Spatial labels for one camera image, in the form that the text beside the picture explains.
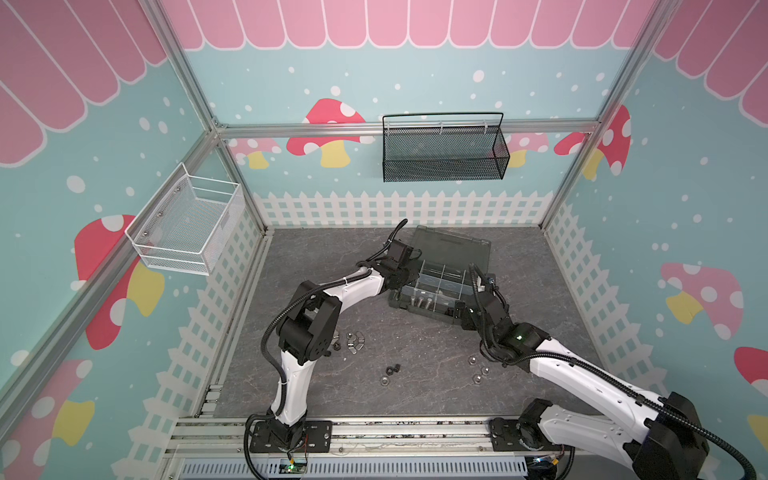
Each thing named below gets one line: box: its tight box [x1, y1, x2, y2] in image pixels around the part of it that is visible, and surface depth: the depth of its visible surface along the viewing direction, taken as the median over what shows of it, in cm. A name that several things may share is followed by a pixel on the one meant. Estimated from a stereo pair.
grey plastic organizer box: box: [388, 225, 491, 323], surface depth 102 cm
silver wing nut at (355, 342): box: [347, 331, 365, 355], surface depth 91 cm
